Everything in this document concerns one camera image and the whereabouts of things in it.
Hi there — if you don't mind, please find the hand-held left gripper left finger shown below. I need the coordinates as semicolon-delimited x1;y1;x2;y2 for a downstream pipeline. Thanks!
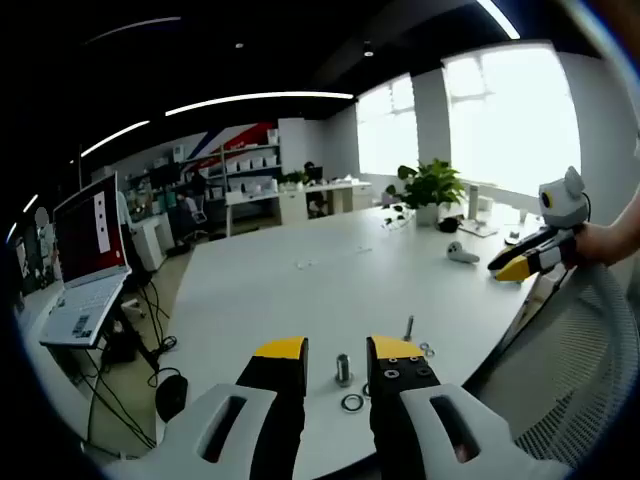
107;335;309;480

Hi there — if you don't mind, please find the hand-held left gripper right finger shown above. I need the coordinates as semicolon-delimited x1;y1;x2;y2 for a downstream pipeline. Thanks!
366;334;574;480

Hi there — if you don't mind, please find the large threaded steel stud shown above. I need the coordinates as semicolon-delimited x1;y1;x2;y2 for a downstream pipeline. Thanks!
334;353;355;389

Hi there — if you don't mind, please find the person's right hand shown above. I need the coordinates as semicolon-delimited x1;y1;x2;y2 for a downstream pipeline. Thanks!
573;219;629;267

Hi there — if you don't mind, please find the white handheld controller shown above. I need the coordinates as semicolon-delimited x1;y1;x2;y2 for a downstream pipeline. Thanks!
445;240;481;265

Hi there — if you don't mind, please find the green potted plant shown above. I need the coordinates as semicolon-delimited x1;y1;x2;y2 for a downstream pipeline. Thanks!
383;158;467;227

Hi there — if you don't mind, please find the grey mesh office chair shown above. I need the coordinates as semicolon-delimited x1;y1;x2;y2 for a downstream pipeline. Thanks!
462;262;640;464

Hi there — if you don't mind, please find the black laptop stand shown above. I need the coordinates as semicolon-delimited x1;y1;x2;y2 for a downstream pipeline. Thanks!
97;297;162;374

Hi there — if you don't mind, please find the white open laptop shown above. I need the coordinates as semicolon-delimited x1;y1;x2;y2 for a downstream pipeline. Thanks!
38;171;134;349

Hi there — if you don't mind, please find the white office desk with cabinets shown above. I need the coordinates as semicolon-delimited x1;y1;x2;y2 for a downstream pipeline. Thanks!
224;179;374;238

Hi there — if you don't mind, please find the white storage shelving unit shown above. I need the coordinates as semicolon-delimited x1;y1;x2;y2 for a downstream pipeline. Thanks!
177;142;282;204

